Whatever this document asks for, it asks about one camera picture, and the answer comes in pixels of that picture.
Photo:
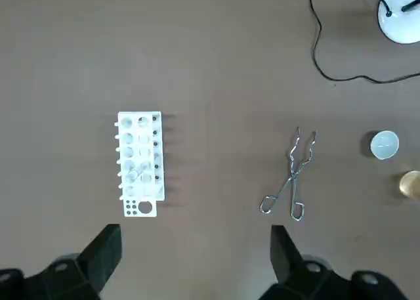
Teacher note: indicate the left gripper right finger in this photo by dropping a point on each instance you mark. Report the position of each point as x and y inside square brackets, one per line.
[288, 264]

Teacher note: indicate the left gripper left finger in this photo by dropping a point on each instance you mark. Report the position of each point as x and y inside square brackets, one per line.
[95, 264]

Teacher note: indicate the clear glass test tube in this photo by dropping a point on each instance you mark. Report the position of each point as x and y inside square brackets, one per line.
[138, 172]

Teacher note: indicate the metal crucible tongs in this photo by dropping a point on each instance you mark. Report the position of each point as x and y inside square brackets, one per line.
[292, 178]

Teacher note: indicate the white test tube rack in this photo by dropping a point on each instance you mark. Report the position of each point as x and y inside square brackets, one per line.
[136, 162]

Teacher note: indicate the glass beaker with yellow liquid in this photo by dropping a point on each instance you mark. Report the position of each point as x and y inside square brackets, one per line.
[411, 185]

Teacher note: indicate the white desk lamp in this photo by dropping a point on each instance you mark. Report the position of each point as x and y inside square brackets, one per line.
[400, 21]

